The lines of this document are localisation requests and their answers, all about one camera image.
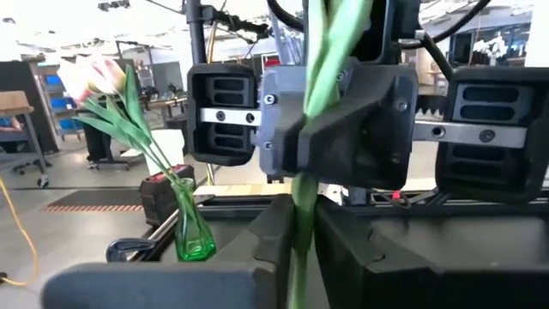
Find pink artificial tulip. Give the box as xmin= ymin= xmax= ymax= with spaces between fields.
xmin=57 ymin=55 xmax=185 ymax=194
xmin=287 ymin=0 xmax=377 ymax=309
xmin=96 ymin=56 xmax=185 ymax=194

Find wooden top table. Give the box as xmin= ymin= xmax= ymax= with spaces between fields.
xmin=0 ymin=106 xmax=51 ymax=189

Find white board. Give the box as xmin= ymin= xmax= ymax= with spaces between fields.
xmin=144 ymin=128 xmax=186 ymax=176

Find black partition panel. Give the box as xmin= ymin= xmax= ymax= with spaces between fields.
xmin=0 ymin=59 xmax=60 ymax=154

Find yellow floor cable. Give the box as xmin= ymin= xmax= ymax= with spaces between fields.
xmin=0 ymin=176 xmax=40 ymax=288

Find black bar clamp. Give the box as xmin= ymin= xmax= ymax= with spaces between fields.
xmin=106 ymin=237 xmax=156 ymax=264

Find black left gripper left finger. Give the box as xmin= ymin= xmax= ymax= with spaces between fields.
xmin=40 ymin=195 xmax=297 ymax=309

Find black and red case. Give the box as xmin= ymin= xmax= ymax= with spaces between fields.
xmin=138 ymin=164 xmax=197 ymax=227

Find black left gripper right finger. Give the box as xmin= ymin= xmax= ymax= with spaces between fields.
xmin=315 ymin=201 xmax=549 ymax=309

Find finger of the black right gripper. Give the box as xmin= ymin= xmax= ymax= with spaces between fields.
xmin=187 ymin=63 xmax=260 ymax=167
xmin=435 ymin=66 xmax=549 ymax=203

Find green glass vase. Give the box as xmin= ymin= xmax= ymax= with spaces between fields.
xmin=172 ymin=177 xmax=218 ymax=263

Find person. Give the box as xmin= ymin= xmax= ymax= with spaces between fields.
xmin=81 ymin=96 xmax=113 ymax=171

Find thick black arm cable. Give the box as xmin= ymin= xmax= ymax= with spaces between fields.
xmin=413 ymin=29 xmax=455 ymax=82

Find white background flowers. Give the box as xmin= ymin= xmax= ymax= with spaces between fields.
xmin=471 ymin=33 xmax=510 ymax=65

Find black frame post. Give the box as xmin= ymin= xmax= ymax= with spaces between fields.
xmin=184 ymin=0 xmax=208 ymax=65

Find yellow hanging rope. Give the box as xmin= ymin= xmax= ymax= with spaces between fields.
xmin=206 ymin=20 xmax=219 ymax=186

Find black striped floor mat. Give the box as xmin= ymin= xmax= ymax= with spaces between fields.
xmin=41 ymin=188 xmax=145 ymax=214

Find light wooden plank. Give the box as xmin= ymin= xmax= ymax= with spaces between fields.
xmin=192 ymin=183 xmax=297 ymax=197

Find blue storage bins rack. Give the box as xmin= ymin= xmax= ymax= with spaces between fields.
xmin=37 ymin=64 xmax=85 ymax=139

